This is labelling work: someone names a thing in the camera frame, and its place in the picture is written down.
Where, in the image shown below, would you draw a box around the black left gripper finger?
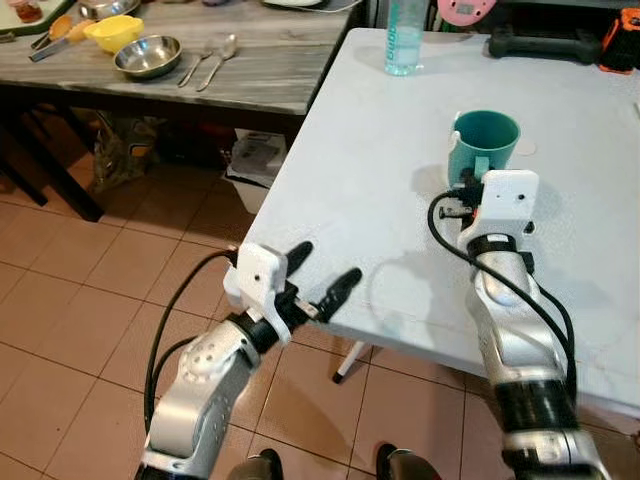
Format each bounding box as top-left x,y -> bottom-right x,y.
312,267 -> 364,314
284,241 -> 315,284

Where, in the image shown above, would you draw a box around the teal plastic cup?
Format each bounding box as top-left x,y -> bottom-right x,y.
446,110 -> 522,187

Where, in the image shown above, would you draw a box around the white table leg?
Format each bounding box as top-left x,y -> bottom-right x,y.
333,342 -> 370,385

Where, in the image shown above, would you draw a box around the white folding table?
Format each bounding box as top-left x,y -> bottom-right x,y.
242,28 -> 640,421

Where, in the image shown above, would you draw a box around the white cardboard box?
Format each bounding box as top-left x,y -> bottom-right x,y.
224,130 -> 290,214

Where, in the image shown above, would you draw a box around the clear plastic water bottle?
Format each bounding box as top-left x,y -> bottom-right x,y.
385,0 -> 429,77

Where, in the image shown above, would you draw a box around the black dumbbell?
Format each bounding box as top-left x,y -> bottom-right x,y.
488,25 -> 607,67

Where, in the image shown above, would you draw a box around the robot right leg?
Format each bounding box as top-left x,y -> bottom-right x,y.
375,445 -> 443,480

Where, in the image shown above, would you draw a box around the pink round appliance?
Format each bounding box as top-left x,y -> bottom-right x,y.
437,0 -> 494,28

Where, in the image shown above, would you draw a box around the grey wooden table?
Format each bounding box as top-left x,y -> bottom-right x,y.
0,0 -> 377,223

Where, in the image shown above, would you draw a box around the patterned bag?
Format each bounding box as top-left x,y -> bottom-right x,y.
94,112 -> 162,194

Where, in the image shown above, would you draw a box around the small metal spoon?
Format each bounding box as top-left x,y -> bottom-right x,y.
178,42 -> 214,89

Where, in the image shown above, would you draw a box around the orange and black device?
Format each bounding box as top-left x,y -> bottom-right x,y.
598,8 -> 640,74

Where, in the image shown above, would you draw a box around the large metal spoon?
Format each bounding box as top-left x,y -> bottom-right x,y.
196,34 -> 239,93

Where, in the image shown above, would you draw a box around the white plate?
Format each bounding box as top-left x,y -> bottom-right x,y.
262,0 -> 363,14

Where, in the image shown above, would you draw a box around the stainless steel bowl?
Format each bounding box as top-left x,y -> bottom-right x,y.
113,35 -> 183,81

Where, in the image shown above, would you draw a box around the yellow plastic bowl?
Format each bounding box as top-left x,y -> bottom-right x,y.
84,15 -> 145,54

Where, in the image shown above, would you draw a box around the stainless steel pot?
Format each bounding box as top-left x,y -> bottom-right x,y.
78,0 -> 142,22

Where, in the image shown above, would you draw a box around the metal tongs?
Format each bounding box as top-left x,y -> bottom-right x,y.
28,14 -> 96,63

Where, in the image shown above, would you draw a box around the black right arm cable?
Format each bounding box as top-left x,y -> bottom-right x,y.
427,190 -> 579,406

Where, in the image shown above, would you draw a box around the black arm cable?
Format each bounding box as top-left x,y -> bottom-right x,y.
143,249 -> 242,433
427,190 -> 579,406

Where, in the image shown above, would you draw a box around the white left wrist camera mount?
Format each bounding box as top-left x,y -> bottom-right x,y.
223,243 -> 293,347

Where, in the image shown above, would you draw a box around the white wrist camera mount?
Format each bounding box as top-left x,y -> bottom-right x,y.
469,170 -> 540,243
223,243 -> 293,347

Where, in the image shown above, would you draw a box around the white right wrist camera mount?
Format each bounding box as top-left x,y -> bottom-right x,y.
469,170 -> 540,243

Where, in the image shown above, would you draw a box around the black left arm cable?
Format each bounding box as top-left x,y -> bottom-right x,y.
143,249 -> 242,433

